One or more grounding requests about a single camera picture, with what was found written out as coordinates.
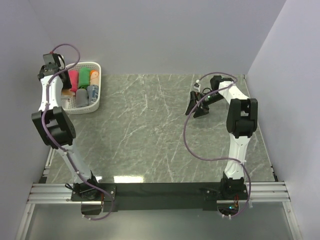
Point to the blue patterned rolled towel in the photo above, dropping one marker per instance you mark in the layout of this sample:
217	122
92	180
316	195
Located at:
93	93

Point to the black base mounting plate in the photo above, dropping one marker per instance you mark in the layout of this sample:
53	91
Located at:
162	196

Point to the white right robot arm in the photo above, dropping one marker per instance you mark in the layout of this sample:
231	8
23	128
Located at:
241	123

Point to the pink rolled towel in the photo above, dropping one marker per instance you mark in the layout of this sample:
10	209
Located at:
74	78

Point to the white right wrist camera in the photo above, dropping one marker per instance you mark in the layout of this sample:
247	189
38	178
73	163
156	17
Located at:
197	86

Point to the white plastic basket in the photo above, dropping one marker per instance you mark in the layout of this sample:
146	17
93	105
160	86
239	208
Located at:
68	103

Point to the aluminium rail frame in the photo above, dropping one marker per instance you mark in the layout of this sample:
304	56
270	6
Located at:
161	146

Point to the orange rolled towel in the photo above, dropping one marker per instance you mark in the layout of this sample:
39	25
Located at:
94	77

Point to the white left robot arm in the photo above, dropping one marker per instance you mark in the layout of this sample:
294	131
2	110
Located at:
57	130

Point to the orange patterned towel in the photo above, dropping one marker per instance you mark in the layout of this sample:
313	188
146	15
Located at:
67	93

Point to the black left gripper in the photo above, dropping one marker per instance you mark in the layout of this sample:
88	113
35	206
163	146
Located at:
67	84

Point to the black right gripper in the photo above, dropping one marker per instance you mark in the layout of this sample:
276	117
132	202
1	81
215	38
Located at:
203	111

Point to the green rolled towel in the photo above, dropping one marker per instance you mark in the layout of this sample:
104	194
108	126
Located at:
83	78

